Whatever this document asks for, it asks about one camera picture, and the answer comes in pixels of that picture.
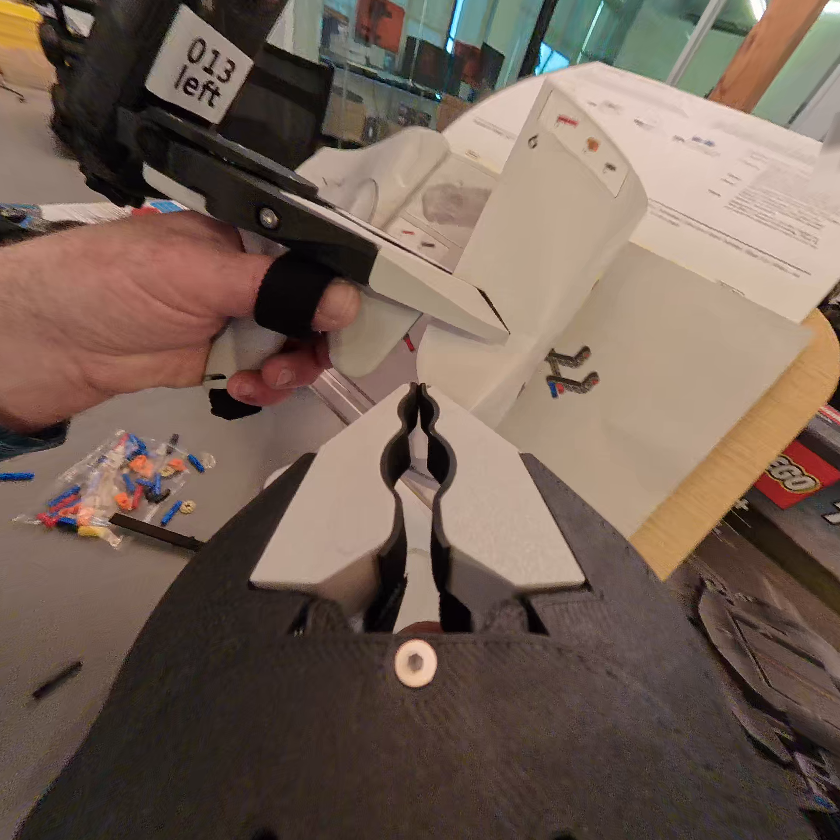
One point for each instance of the blue lego pin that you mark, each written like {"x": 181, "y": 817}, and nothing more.
{"x": 14, "y": 476}
{"x": 172, "y": 513}

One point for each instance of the short black lego axle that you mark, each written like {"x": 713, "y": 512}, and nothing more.
{"x": 58, "y": 680}

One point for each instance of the long black lego beam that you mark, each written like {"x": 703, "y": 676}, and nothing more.
{"x": 157, "y": 533}

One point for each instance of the lego instruction booklet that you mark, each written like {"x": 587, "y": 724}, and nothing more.
{"x": 656, "y": 394}

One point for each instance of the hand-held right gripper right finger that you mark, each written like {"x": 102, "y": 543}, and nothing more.
{"x": 505, "y": 525}

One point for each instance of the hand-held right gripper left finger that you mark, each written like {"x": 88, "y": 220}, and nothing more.
{"x": 328, "y": 525}

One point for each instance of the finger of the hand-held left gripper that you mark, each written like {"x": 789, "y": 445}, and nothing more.
{"x": 433, "y": 295}

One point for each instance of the person's left hand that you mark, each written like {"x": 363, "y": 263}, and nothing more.
{"x": 118, "y": 308}

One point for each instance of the clear bag of colourful pins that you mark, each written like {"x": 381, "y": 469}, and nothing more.
{"x": 98, "y": 492}

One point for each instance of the black lego box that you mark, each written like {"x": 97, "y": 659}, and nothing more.
{"x": 794, "y": 482}

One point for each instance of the yellow storage bin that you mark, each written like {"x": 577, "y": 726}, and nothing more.
{"x": 19, "y": 23}

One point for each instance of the printed paper sheet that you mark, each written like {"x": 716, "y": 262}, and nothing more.
{"x": 722, "y": 131}

